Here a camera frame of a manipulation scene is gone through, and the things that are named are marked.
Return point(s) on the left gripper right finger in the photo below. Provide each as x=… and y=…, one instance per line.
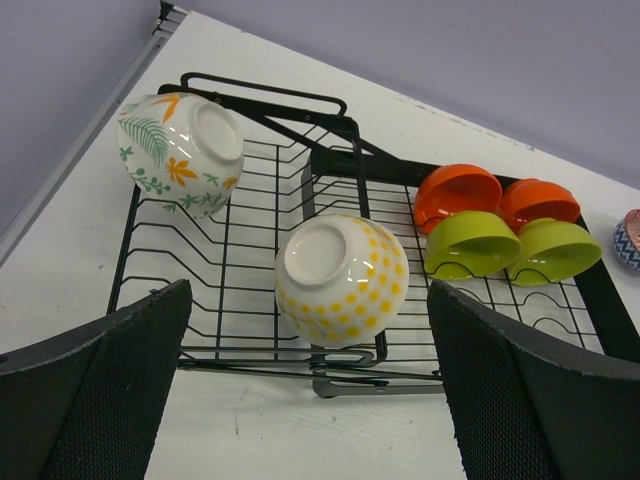
x=527, y=405

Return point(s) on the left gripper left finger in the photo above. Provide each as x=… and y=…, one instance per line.
x=88, y=403

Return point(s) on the green bowl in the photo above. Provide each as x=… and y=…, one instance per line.
x=470, y=244
x=552, y=251

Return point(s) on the blue patterned bowl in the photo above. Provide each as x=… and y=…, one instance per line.
x=625, y=240

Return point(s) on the orange bowl right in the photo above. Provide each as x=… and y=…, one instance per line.
x=531, y=199

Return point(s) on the orange bowl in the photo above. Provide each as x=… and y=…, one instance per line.
x=531, y=199
x=451, y=189

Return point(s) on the white bowl yellow dots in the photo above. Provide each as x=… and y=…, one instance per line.
x=340, y=280

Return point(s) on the orange bowl left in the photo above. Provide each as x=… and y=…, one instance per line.
x=451, y=189

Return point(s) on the white bowl leaf pattern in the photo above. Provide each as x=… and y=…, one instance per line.
x=182, y=149

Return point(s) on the black wire dish rack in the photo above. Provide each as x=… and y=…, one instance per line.
x=299, y=164

